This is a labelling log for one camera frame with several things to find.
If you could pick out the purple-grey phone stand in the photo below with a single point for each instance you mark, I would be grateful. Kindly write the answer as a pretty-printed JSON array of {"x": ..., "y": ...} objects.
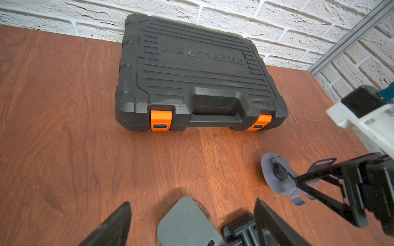
[{"x": 278, "y": 174}]

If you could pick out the black phone stand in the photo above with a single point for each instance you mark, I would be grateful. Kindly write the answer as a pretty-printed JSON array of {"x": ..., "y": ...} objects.
[{"x": 241, "y": 231}]

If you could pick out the right corner aluminium profile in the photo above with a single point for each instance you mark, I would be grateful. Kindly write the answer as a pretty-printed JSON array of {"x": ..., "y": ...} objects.
[{"x": 375, "y": 16}]

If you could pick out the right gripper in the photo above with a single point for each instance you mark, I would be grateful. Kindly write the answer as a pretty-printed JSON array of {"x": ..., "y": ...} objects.
[{"x": 351, "y": 187}]

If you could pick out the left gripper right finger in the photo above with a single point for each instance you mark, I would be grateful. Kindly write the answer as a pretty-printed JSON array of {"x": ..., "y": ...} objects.
[{"x": 272, "y": 230}]

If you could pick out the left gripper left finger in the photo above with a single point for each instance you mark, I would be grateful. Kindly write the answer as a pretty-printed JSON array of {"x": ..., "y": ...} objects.
[{"x": 114, "y": 230}]

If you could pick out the dark grey stand wooden base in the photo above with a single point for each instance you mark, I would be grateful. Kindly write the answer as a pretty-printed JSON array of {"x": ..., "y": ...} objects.
[{"x": 186, "y": 223}]

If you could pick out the black plastic tool case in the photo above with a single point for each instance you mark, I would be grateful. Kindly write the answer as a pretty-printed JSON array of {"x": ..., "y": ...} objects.
[{"x": 174, "y": 76}]

